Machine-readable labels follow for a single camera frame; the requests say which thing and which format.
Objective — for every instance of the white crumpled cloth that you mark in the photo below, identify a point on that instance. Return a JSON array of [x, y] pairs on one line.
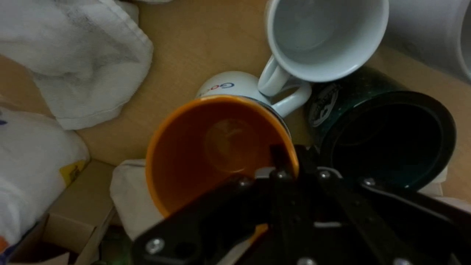
[[86, 56]]

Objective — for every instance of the tall white mug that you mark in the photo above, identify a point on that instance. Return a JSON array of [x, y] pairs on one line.
[[436, 32]]

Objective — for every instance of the cream canvas tote bag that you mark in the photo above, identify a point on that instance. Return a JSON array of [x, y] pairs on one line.
[[37, 162]]

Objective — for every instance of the white mug at bottom edge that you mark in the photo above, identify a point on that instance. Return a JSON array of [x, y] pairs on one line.
[[317, 41]]

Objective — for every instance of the cardboard box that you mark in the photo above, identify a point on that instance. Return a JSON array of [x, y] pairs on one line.
[[74, 225]]

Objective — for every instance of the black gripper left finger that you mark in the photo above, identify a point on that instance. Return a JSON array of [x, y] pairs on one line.
[[205, 229]]

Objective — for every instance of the white mug with logo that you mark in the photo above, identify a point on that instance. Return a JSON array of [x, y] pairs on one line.
[[236, 92]]

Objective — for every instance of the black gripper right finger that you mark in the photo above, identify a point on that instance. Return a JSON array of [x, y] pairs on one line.
[[399, 226]]

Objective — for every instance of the dark green mug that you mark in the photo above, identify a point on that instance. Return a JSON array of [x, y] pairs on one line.
[[368, 125]]

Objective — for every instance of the white and yellow mug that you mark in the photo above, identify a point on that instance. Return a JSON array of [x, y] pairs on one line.
[[208, 140]]

